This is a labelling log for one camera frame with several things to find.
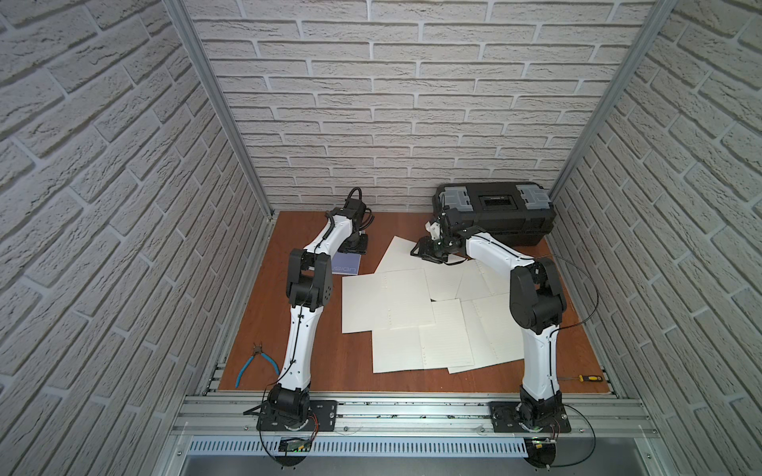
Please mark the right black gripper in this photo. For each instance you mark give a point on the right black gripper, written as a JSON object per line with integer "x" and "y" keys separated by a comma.
{"x": 426, "y": 250}

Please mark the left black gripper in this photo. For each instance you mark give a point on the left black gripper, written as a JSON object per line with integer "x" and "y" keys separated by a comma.
{"x": 352, "y": 244}

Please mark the purple cover notebook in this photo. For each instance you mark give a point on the purple cover notebook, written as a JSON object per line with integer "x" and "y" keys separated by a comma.
{"x": 346, "y": 264}

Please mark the yellow cover notebook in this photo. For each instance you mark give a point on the yellow cover notebook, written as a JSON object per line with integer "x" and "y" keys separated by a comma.
{"x": 398, "y": 299}

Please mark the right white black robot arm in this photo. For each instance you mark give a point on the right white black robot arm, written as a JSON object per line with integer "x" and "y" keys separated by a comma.
{"x": 536, "y": 301}

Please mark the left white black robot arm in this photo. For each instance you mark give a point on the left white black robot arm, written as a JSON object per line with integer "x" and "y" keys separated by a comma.
{"x": 309, "y": 288}

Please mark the open notebook right rear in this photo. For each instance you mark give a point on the open notebook right rear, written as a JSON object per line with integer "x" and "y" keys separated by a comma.
{"x": 466, "y": 281}

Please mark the open notebook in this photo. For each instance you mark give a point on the open notebook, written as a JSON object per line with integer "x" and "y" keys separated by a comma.
{"x": 440, "y": 345}
{"x": 495, "y": 338}
{"x": 466, "y": 281}

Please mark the open notebook rear angled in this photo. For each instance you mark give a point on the open notebook rear angled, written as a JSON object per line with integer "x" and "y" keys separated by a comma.
{"x": 398, "y": 257}

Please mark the open notebook front centre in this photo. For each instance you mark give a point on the open notebook front centre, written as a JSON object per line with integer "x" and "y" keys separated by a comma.
{"x": 440, "y": 345}

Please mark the open notebook front right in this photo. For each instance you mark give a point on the open notebook front right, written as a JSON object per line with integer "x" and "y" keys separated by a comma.
{"x": 495, "y": 338}

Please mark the black plastic toolbox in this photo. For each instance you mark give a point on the black plastic toolbox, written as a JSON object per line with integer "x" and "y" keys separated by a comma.
{"x": 515, "y": 213}

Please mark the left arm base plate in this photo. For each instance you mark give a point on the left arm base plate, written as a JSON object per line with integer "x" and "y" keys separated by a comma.
{"x": 320, "y": 415}

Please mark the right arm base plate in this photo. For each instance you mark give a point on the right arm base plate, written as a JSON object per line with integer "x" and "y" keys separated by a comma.
{"x": 506, "y": 416}

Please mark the yellow handled screwdriver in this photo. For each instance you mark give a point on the yellow handled screwdriver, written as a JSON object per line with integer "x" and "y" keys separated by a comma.
{"x": 583, "y": 378}

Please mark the aluminium mounting rail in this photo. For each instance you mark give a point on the aluminium mounting rail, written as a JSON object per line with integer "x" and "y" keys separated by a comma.
{"x": 414, "y": 414}

